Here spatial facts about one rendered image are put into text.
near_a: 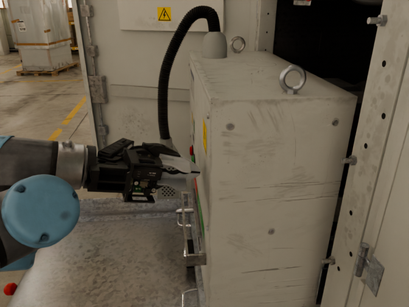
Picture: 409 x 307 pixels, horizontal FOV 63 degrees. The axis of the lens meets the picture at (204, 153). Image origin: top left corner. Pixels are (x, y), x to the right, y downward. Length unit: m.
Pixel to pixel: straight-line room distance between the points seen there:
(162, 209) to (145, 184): 0.63
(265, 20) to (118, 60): 0.53
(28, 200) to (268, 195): 0.36
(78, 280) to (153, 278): 0.20
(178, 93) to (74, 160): 0.69
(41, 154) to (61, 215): 0.18
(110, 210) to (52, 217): 0.83
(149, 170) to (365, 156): 0.32
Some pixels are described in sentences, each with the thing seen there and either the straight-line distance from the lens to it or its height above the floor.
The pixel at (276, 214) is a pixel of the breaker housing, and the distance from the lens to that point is 0.60.
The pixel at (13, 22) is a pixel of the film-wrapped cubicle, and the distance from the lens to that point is 8.44.
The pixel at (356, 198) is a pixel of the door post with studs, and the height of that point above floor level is 1.26.
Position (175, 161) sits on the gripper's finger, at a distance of 0.61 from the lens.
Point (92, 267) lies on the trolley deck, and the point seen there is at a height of 0.85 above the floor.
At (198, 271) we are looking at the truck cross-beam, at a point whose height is 0.92.
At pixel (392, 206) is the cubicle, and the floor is 1.31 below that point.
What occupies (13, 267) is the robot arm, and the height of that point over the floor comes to 1.21.
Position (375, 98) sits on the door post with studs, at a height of 1.41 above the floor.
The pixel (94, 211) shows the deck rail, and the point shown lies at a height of 0.87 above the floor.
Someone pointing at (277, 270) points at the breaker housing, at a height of 1.06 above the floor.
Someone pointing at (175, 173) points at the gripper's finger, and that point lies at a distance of 0.63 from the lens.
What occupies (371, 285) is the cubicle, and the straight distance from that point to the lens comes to 0.50.
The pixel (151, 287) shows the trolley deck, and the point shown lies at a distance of 0.94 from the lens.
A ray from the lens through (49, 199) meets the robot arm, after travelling 0.38.
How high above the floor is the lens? 1.52
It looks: 25 degrees down
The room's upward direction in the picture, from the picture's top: straight up
